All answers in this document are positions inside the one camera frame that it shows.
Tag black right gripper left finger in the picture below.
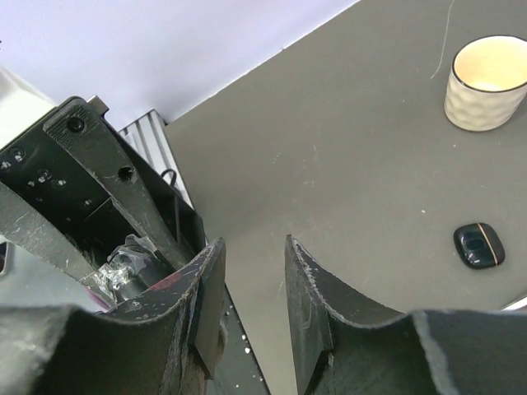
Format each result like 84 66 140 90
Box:
1 238 226 394

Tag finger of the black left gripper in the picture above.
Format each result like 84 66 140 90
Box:
1 184 94 284
43 105 192 269

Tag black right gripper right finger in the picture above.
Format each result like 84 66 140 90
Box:
285 236 526 394

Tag glossy black gold-trim charging case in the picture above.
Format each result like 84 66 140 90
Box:
453 222 506 270

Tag black marbled earbud case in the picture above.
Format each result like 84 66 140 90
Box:
92 235 175 305

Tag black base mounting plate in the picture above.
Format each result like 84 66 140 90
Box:
207 288 270 395

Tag cream dimpled ceramic mug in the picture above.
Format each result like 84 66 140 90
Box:
444 35 526 132

